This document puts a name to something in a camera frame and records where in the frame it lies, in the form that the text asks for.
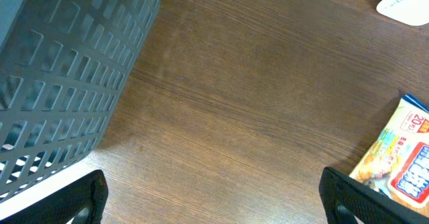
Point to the yellow wet wipes pack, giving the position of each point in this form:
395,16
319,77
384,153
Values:
396,165

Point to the grey plastic basket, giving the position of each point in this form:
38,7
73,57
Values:
64,64

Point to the white barcode scanner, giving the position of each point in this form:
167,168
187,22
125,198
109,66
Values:
409,12

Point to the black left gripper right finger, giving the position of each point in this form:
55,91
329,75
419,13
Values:
347,201

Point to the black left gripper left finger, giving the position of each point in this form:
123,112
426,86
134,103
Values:
82,201

